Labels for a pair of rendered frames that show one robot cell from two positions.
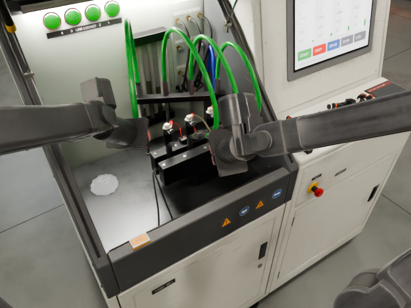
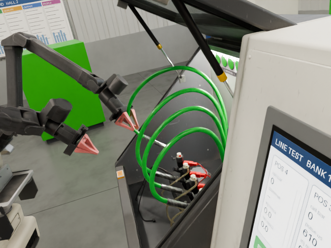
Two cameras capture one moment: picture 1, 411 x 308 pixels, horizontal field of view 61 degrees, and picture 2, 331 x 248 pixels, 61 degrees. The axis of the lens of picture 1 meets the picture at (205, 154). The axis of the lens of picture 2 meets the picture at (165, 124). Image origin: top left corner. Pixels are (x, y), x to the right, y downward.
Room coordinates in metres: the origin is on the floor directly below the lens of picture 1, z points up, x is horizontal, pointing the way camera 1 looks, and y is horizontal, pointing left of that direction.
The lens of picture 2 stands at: (1.19, -0.74, 1.64)
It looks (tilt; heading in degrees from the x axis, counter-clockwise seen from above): 24 degrees down; 112
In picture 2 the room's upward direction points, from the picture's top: 11 degrees counter-clockwise
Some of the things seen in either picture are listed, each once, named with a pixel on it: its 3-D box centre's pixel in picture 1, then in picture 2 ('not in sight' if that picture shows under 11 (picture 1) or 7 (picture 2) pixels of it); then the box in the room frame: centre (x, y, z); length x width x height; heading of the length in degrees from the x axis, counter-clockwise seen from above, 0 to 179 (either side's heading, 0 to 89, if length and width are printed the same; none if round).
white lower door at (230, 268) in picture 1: (208, 294); not in sight; (0.65, -0.01, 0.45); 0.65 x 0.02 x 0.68; 122
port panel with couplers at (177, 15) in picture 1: (189, 45); not in sight; (1.22, 0.06, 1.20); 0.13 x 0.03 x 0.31; 122
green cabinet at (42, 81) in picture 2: not in sight; (60, 89); (-1.85, 2.70, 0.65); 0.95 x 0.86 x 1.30; 43
